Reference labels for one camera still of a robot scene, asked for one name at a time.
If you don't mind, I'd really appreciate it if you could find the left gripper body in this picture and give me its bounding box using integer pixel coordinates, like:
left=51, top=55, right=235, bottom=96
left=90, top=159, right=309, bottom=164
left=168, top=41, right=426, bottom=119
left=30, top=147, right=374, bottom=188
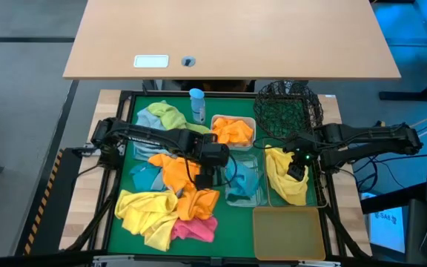
left=193, top=133, right=231, bottom=191

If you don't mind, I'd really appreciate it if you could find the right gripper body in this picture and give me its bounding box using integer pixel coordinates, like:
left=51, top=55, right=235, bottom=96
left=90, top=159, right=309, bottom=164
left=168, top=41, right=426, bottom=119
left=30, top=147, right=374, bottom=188
left=282, top=139, right=317, bottom=182

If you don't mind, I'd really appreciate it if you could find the orange microfiber towel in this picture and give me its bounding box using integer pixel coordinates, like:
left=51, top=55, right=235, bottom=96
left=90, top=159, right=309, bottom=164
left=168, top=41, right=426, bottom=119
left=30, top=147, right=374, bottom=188
left=148, top=153, right=202, bottom=194
left=212, top=116, right=255, bottom=145
left=176, top=188, right=221, bottom=222

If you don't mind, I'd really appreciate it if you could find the teal microfiber towel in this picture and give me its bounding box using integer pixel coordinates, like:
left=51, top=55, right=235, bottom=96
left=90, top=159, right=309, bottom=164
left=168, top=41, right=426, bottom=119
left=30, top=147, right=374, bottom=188
left=225, top=158, right=262, bottom=198
left=129, top=162, right=165, bottom=193

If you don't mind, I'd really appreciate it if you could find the green microfiber towel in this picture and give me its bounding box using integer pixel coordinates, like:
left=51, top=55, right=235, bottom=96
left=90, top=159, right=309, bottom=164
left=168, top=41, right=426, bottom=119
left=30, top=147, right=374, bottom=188
left=161, top=107, right=211, bottom=135
left=147, top=100, right=177, bottom=119

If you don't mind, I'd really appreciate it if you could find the grey microfiber towel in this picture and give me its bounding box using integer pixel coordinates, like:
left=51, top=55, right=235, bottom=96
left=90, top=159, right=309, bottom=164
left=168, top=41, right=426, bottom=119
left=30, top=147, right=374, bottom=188
left=133, top=107, right=172, bottom=161
left=149, top=172, right=167, bottom=193

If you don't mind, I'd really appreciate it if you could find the pink microfiber towel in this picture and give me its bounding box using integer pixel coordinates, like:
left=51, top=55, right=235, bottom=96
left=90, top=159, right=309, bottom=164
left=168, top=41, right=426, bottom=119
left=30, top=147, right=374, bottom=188
left=170, top=217, right=219, bottom=243

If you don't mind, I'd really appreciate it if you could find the white plastic basket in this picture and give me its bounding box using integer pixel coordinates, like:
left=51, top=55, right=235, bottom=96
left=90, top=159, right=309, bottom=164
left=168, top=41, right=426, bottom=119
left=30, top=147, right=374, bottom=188
left=210, top=113, right=257, bottom=151

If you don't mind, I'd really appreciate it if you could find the round black mesh basket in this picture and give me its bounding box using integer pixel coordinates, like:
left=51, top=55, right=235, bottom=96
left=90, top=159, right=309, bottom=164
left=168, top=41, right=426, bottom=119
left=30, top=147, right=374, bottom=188
left=252, top=80, right=325, bottom=139

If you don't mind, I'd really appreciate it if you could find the blue spray bottle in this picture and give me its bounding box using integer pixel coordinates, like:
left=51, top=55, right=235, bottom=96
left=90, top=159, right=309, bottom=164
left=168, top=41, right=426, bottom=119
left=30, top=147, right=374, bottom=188
left=189, top=88, right=207, bottom=125

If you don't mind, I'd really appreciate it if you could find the clear plastic bin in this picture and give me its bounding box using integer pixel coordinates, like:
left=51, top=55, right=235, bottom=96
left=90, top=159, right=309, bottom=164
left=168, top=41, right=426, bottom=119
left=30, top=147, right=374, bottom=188
left=223, top=152, right=268, bottom=208

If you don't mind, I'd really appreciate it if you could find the green table mat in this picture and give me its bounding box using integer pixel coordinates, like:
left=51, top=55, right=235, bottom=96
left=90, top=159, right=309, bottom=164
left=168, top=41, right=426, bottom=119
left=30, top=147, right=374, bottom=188
left=107, top=95, right=325, bottom=259

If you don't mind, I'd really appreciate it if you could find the tan plastic tray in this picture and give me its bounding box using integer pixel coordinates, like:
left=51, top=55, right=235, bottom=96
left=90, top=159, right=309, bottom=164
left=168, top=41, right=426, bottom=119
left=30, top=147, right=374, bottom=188
left=252, top=206, right=327, bottom=262

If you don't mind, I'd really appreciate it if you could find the black beam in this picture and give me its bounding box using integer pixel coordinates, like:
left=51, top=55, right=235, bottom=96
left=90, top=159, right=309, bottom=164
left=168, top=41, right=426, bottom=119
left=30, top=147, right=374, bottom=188
left=360, top=182, right=427, bottom=215

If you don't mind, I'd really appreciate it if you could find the white rectangular desk plate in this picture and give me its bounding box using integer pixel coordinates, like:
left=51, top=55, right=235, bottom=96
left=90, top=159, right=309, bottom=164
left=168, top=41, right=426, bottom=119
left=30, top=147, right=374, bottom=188
left=133, top=54, right=171, bottom=69

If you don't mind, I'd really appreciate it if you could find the black desk foot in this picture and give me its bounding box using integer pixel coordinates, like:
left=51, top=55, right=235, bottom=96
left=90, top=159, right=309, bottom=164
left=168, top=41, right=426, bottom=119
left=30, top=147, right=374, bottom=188
left=378, top=70, right=427, bottom=103

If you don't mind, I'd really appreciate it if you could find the white box with lettering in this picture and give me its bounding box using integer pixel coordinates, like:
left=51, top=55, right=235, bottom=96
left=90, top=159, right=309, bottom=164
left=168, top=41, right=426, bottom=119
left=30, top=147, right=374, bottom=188
left=361, top=192, right=410, bottom=255

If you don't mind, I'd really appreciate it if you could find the beige wooden desk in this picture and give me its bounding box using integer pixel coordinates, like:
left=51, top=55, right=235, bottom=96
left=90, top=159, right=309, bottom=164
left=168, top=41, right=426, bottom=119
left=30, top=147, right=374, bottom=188
left=62, top=0, right=403, bottom=81

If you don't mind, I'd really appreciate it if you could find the black yellow hazard strip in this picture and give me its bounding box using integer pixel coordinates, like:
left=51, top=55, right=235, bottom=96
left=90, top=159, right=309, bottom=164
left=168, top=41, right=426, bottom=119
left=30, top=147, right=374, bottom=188
left=23, top=162, right=59, bottom=257

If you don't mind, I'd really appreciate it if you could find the black cable bundle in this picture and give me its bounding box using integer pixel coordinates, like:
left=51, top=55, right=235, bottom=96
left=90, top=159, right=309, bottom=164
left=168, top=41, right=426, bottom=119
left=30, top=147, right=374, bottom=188
left=64, top=174, right=124, bottom=253
left=322, top=205, right=372, bottom=259

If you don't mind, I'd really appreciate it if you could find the silver aluminium rail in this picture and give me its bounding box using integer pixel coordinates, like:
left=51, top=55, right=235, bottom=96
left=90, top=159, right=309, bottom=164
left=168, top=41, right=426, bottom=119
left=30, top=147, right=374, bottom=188
left=91, top=254, right=342, bottom=267

